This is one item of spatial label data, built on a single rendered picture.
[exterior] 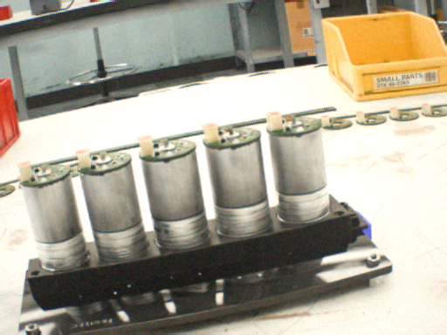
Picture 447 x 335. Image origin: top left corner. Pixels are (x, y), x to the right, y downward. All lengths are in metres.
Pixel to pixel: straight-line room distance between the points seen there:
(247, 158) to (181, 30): 4.40
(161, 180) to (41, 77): 4.45
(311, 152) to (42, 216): 0.12
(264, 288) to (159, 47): 4.44
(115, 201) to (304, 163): 0.08
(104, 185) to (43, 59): 4.43
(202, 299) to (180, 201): 0.04
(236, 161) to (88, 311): 0.09
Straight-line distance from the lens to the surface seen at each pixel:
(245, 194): 0.31
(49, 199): 0.30
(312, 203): 0.32
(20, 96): 3.28
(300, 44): 4.41
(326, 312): 0.29
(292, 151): 0.31
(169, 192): 0.30
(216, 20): 4.72
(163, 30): 4.69
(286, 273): 0.30
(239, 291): 0.29
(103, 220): 0.30
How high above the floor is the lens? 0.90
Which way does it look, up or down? 19 degrees down
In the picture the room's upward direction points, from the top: 8 degrees counter-clockwise
